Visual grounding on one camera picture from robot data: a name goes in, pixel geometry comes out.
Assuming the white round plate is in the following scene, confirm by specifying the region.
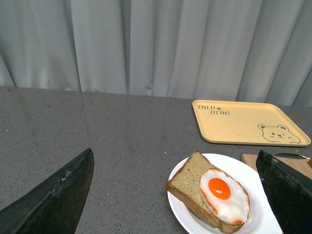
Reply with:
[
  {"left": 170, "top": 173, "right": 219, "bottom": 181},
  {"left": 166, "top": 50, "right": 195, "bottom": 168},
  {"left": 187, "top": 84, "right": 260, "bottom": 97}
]
[{"left": 167, "top": 153, "right": 282, "bottom": 234}]

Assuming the fried egg toy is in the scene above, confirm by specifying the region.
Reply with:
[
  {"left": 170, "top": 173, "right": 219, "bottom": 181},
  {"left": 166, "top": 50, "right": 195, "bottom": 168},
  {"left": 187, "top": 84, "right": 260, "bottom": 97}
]
[{"left": 199, "top": 168, "right": 251, "bottom": 225}]

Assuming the grey pleated curtain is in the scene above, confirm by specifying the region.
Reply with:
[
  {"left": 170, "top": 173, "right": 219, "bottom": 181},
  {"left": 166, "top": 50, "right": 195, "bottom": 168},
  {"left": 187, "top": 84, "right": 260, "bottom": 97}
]
[{"left": 0, "top": 0, "right": 312, "bottom": 107}]

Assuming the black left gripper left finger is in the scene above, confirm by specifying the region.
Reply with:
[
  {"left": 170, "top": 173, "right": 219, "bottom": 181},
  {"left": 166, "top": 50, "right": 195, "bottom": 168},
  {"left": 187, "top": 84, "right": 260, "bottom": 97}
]
[{"left": 0, "top": 148, "right": 94, "bottom": 234}]

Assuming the bottom bread slice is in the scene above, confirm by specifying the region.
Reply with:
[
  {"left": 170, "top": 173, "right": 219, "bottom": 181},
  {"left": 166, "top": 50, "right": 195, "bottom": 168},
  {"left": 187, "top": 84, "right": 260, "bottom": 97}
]
[{"left": 165, "top": 150, "right": 246, "bottom": 234}]

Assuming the bamboo cutting board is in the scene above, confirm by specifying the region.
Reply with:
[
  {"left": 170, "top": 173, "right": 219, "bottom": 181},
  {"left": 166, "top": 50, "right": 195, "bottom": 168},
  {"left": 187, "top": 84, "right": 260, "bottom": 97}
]
[{"left": 241, "top": 154, "right": 312, "bottom": 179}]

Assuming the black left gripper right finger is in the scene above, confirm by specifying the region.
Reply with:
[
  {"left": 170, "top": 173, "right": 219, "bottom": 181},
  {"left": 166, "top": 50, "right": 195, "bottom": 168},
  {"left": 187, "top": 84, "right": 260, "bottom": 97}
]
[{"left": 256, "top": 150, "right": 312, "bottom": 234}]

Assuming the yellow bear tray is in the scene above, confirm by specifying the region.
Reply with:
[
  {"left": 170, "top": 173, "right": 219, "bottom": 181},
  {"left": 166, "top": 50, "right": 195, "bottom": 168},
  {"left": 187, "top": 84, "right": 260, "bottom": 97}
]
[{"left": 192, "top": 100, "right": 311, "bottom": 147}]

